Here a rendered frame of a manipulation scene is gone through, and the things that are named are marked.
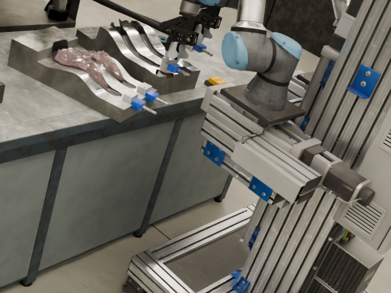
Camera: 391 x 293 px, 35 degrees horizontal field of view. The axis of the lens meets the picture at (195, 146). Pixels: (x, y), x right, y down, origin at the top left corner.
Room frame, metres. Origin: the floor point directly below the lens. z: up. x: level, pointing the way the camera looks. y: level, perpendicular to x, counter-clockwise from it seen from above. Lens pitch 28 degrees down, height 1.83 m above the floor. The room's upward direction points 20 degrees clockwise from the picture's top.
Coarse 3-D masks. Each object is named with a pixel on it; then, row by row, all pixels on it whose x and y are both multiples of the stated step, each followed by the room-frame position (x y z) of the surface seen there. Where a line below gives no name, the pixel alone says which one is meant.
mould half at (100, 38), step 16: (80, 32) 2.46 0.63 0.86; (96, 32) 2.51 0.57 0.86; (112, 32) 2.39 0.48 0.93; (128, 32) 2.46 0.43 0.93; (96, 48) 2.40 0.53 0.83; (112, 48) 2.35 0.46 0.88; (128, 48) 2.37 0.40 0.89; (144, 48) 2.44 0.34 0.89; (160, 48) 2.51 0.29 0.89; (128, 64) 2.30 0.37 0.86; (144, 64) 2.29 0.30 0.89; (160, 64) 2.34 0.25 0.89; (144, 80) 2.24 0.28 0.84; (160, 80) 2.22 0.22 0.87; (176, 80) 2.31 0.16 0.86; (192, 80) 2.40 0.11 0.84
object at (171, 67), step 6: (162, 60) 2.27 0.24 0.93; (174, 60) 2.28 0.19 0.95; (162, 66) 2.26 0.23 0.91; (168, 66) 2.25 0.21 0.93; (174, 66) 2.24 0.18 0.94; (180, 66) 2.26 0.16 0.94; (168, 72) 2.26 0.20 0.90; (174, 72) 2.23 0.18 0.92; (180, 72) 2.24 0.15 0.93; (186, 72) 2.23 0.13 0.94
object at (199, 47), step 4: (200, 40) 2.59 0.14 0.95; (196, 44) 2.56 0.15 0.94; (200, 44) 2.57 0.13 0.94; (188, 48) 2.57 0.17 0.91; (192, 48) 2.56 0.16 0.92; (196, 48) 2.55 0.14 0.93; (200, 48) 2.54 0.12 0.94; (204, 48) 2.57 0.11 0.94; (200, 52) 2.55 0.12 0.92; (208, 52) 2.54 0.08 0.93
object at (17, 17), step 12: (0, 0) 2.68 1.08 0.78; (12, 0) 2.73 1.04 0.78; (24, 0) 2.78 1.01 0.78; (36, 0) 2.84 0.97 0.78; (0, 12) 2.54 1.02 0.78; (12, 12) 2.58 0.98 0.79; (24, 12) 2.63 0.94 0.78; (36, 12) 2.68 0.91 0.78; (0, 24) 2.41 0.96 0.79; (12, 24) 2.45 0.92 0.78; (24, 24) 2.50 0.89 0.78; (36, 24) 2.55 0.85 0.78; (48, 24) 2.60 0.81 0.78; (60, 24) 2.66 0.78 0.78; (72, 24) 2.72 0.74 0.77
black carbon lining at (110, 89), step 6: (54, 42) 2.13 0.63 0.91; (60, 42) 2.17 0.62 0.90; (66, 42) 2.19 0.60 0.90; (54, 48) 2.14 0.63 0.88; (60, 48) 2.17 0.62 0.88; (66, 48) 2.19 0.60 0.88; (54, 54) 2.13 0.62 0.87; (126, 84) 2.13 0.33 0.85; (132, 84) 2.13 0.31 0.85; (108, 90) 2.02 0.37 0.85; (114, 90) 2.03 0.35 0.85; (120, 96) 2.00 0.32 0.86
